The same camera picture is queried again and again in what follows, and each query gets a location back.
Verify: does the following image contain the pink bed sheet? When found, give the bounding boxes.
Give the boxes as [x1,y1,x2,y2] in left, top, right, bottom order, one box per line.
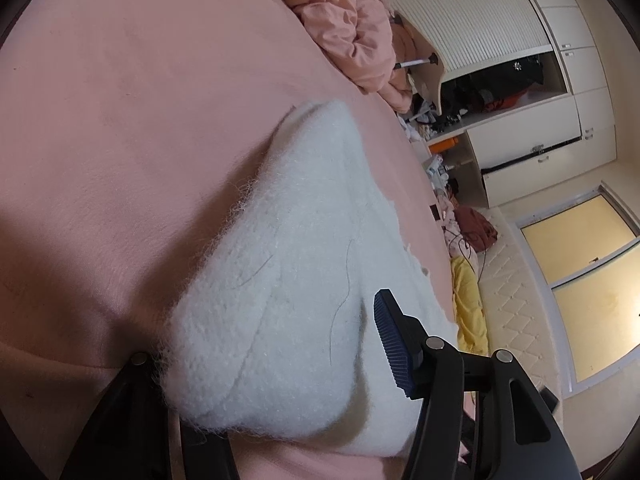
[0,0,476,480]

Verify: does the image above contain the white fuzzy sweater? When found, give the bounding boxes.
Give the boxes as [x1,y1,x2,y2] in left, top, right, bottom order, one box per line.
[159,100,460,460]

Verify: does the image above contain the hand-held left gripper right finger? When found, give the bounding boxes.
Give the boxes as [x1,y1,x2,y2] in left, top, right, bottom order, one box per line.
[373,288,584,480]

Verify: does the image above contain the dark clothes in wardrobe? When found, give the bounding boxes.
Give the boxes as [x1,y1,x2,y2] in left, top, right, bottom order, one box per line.
[440,52,571,118]

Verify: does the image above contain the black cable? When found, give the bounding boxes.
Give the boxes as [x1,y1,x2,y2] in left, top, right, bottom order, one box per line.
[442,230,493,281]

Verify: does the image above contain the yellow cloth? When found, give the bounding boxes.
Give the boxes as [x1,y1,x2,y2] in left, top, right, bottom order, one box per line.
[450,256,491,358]

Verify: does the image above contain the white louvered wardrobe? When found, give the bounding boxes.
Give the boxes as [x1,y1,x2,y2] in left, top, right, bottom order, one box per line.
[350,0,621,208]

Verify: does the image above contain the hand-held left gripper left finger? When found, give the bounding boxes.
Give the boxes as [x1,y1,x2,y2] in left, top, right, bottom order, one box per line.
[59,352,236,480]

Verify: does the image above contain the crumpled pink blanket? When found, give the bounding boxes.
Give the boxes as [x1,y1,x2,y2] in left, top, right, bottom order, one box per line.
[244,0,416,113]

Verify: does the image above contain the dark red bag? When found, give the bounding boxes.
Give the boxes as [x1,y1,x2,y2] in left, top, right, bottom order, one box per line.
[452,205,499,255]

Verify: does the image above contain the window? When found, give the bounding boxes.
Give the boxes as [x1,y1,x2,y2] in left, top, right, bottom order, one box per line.
[515,184,640,396]

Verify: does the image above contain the white quilted mattress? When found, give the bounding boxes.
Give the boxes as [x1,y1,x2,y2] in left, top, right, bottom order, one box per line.
[475,206,576,441]

